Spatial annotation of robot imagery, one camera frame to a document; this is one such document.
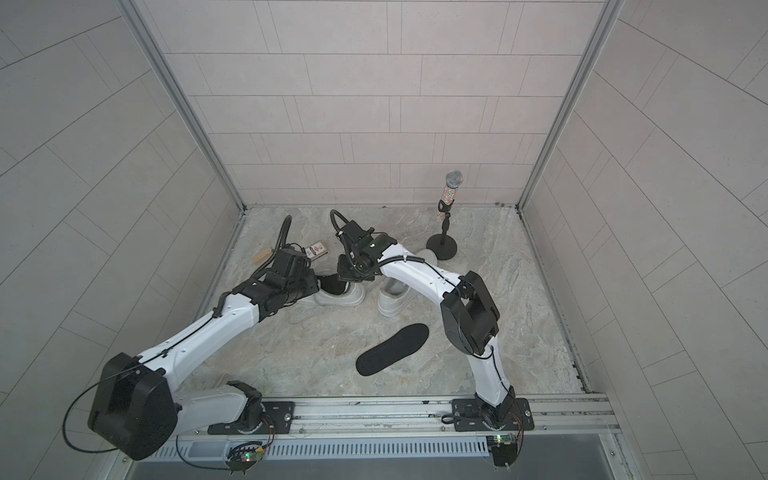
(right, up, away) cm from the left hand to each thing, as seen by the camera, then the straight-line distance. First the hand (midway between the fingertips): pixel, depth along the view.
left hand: (322, 277), depth 85 cm
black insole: (+24, -18, -2) cm, 30 cm away
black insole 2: (+4, -1, -4) cm, 5 cm away
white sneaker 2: (+21, -5, -3) cm, 22 cm away
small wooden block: (-25, +4, +15) cm, 29 cm away
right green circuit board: (+46, -35, -20) cm, 61 cm away
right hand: (+6, 0, -1) cm, 6 cm away
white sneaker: (+10, -4, -3) cm, 11 cm away
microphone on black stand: (+37, +8, +15) cm, 41 cm away
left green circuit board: (-12, -36, -21) cm, 43 cm away
